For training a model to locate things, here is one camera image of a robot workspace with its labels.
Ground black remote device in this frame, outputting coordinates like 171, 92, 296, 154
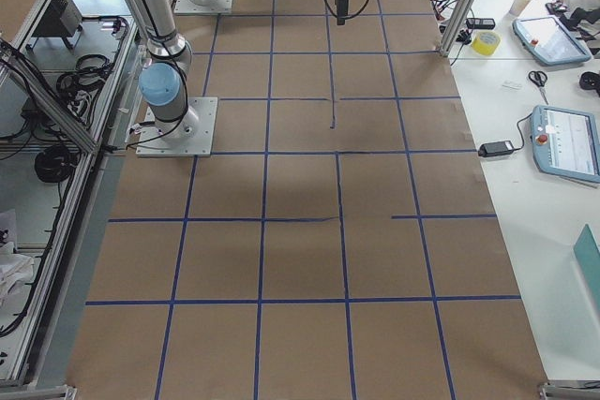
465, 18, 496, 30

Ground yellow tape roll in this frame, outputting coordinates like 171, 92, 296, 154
472, 30, 501, 56

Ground white paper cup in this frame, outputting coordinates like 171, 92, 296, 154
509, 0, 532, 17

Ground teach pendant far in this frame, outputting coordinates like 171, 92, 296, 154
512, 16, 592, 66

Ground teach pendant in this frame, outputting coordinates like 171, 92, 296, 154
512, 16, 592, 66
530, 105, 599, 184

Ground black scissors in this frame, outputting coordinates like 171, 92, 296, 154
528, 70, 548, 105

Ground black power adapter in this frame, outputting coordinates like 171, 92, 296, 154
477, 141, 516, 158

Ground teach pendant near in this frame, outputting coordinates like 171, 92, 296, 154
530, 105, 599, 184

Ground grey control box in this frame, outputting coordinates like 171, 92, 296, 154
32, 0, 83, 50

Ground green plastic sheet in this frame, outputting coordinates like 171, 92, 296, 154
573, 224, 600, 301

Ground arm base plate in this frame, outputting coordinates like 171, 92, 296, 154
173, 0, 233, 16
136, 96, 218, 157

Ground coiled black cable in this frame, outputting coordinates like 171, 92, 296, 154
34, 144, 79, 185

